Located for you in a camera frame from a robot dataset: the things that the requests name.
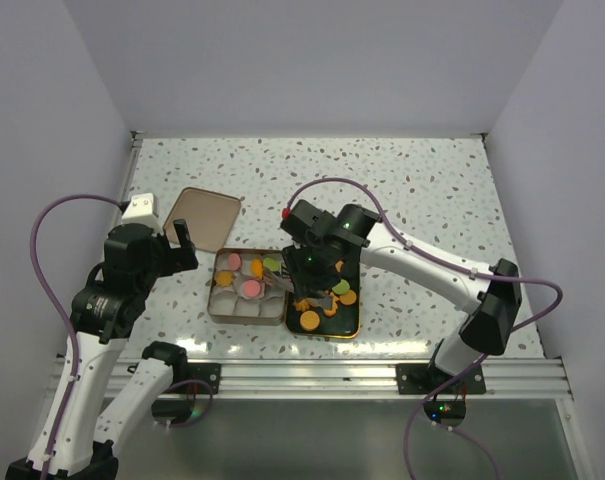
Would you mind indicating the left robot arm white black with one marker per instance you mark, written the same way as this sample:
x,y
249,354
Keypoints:
x,y
80,439

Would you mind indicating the green round cookie lower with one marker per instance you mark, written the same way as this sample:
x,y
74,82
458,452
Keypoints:
x,y
342,288

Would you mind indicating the green round cookie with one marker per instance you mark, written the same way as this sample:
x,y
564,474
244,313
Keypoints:
x,y
271,264
342,288

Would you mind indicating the pink round cookie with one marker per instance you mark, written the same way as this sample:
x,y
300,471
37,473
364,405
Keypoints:
x,y
234,262
252,289

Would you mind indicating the metal tongs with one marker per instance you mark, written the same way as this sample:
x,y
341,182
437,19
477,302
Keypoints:
x,y
287,285

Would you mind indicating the orange plain round cookie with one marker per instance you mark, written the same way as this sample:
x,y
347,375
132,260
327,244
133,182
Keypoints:
x,y
349,298

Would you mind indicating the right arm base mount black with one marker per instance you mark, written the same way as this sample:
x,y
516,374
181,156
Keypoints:
x,y
445,395

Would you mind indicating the orange flower swirl cookie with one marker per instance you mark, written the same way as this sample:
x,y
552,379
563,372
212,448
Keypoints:
x,y
302,305

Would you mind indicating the orange leaf cookie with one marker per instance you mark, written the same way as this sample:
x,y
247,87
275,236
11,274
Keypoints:
x,y
224,278

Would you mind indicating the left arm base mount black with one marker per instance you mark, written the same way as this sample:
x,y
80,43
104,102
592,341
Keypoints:
x,y
188,401

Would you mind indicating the green round cookie top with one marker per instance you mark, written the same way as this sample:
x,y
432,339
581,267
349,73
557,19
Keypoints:
x,y
271,264

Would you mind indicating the orange fish cookie lower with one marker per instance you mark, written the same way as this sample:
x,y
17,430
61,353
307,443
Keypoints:
x,y
330,305

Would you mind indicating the orange fish cookie top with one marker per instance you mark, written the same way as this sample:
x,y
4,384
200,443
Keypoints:
x,y
256,268

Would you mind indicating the brown cookie tin with liners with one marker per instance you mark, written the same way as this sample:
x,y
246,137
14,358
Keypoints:
x,y
239,292

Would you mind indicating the pink round cookie top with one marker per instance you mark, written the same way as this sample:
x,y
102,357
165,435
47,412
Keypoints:
x,y
234,262

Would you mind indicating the brown tin lid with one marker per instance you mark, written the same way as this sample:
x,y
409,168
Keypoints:
x,y
209,216

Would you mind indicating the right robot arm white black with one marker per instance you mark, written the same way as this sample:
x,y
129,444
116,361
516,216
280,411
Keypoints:
x,y
487,294

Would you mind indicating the orange fish cookie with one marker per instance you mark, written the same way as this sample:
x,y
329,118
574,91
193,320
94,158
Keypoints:
x,y
330,305
256,268

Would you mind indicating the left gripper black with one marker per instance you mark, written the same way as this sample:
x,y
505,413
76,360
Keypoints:
x,y
178,257

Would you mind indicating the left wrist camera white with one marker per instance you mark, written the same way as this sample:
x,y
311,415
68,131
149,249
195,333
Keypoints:
x,y
141,209

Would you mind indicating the aluminium front rail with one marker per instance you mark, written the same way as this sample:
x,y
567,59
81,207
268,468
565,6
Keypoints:
x,y
377,379

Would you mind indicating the orange round dotted cookie lower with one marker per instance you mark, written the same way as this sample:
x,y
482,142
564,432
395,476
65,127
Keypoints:
x,y
309,320

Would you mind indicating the black green tray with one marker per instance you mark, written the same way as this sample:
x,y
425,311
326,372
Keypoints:
x,y
346,323

